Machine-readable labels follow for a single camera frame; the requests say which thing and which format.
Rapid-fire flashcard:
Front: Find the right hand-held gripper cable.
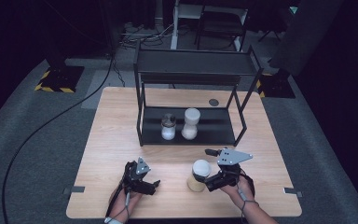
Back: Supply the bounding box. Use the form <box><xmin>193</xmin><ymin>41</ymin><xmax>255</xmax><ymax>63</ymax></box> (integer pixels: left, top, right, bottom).
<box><xmin>236</xmin><ymin>174</ymin><xmax>260</xmax><ymax>223</ymax></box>

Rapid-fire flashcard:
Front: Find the thin black floor cable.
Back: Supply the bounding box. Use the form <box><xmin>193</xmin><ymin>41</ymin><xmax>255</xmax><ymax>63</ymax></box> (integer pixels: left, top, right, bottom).
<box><xmin>113</xmin><ymin>58</ymin><xmax>127</xmax><ymax>88</ymax></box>

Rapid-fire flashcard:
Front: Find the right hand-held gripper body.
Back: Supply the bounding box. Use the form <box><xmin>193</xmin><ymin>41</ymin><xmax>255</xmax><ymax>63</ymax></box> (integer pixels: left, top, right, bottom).
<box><xmin>215</xmin><ymin>147</ymin><xmax>254</xmax><ymax>189</ymax></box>

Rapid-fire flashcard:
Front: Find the left hand-held gripper cable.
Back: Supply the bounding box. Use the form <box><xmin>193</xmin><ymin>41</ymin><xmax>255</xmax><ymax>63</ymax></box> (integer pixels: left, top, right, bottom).
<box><xmin>104</xmin><ymin>172</ymin><xmax>133</xmax><ymax>219</ymax></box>

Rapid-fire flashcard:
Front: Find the grey curtain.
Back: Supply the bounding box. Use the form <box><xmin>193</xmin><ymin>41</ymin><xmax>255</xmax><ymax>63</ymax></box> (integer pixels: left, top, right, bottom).
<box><xmin>268</xmin><ymin>0</ymin><xmax>345</xmax><ymax>77</ymax></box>

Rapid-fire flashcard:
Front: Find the metal-lid glass shaker jar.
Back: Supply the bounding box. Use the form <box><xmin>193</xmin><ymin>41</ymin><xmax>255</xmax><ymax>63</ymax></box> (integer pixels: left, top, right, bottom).
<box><xmin>160</xmin><ymin>113</ymin><xmax>177</xmax><ymax>141</ymax></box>

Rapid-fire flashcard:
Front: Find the grey tape strip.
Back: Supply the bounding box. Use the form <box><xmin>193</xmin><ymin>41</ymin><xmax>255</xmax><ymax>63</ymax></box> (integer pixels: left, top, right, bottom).
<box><xmin>62</xmin><ymin>186</ymin><xmax>86</xmax><ymax>194</ymax></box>
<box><xmin>282</xmin><ymin>187</ymin><xmax>304</xmax><ymax>198</ymax></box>

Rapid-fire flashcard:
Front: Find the hand-held gripper cable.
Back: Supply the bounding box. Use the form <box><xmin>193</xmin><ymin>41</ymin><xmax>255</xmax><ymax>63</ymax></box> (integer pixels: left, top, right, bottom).
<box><xmin>236</xmin><ymin>174</ymin><xmax>260</xmax><ymax>223</ymax></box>
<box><xmin>104</xmin><ymin>172</ymin><xmax>133</xmax><ymax>219</ymax></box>

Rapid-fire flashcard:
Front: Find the thick black floor cable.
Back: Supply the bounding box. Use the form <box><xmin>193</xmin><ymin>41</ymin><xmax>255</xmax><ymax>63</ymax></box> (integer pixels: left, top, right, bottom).
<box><xmin>1</xmin><ymin>52</ymin><xmax>116</xmax><ymax>224</ymax></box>

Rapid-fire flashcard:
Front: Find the person's left hand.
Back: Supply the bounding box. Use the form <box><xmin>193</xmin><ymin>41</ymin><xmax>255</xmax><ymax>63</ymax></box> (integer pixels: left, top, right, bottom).
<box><xmin>107</xmin><ymin>184</ymin><xmax>145</xmax><ymax>223</ymax></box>

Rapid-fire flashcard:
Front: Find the black yellow-striped base plate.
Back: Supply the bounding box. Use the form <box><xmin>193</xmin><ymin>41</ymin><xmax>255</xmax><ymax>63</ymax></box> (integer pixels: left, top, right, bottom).
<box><xmin>255</xmin><ymin>72</ymin><xmax>296</xmax><ymax>99</ymax></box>
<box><xmin>34</xmin><ymin>65</ymin><xmax>85</xmax><ymax>93</ymax></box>

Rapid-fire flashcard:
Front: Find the bundle of floor cables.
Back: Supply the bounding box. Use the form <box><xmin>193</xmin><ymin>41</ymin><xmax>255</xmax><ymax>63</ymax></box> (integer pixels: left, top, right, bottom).
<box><xmin>118</xmin><ymin>21</ymin><xmax>175</xmax><ymax>49</ymax></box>

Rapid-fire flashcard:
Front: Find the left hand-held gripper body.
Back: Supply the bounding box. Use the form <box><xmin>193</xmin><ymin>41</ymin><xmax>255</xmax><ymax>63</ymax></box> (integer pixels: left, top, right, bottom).
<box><xmin>123</xmin><ymin>157</ymin><xmax>157</xmax><ymax>196</ymax></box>

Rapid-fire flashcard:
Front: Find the white-lid jar of white powder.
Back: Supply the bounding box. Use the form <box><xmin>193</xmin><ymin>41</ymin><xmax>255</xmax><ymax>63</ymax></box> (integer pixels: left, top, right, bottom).
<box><xmin>181</xmin><ymin>107</ymin><xmax>201</xmax><ymax>141</ymax></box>

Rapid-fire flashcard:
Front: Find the white-lid jar of yellow powder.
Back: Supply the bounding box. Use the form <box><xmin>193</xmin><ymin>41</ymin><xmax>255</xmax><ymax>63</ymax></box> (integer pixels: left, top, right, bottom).
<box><xmin>186</xmin><ymin>159</ymin><xmax>213</xmax><ymax>192</ymax></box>

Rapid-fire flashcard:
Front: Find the black two-tier metal shelf rack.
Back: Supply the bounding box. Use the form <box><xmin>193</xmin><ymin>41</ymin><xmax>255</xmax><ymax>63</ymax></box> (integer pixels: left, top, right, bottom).
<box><xmin>133</xmin><ymin>43</ymin><xmax>265</xmax><ymax>147</ymax></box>

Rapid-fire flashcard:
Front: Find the white desk frame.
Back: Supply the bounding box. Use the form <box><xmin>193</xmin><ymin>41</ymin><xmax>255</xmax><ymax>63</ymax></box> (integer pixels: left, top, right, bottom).
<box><xmin>170</xmin><ymin>0</ymin><xmax>250</xmax><ymax>52</ymax></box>

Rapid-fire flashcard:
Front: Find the person's right hand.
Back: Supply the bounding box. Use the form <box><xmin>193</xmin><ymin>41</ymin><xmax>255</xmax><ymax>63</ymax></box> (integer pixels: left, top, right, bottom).
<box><xmin>223</xmin><ymin>176</ymin><xmax>256</xmax><ymax>211</ymax></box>

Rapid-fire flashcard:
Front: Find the black chair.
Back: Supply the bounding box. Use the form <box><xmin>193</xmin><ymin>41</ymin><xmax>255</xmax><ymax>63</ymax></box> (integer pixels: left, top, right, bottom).
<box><xmin>194</xmin><ymin>5</ymin><xmax>247</xmax><ymax>50</ymax></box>

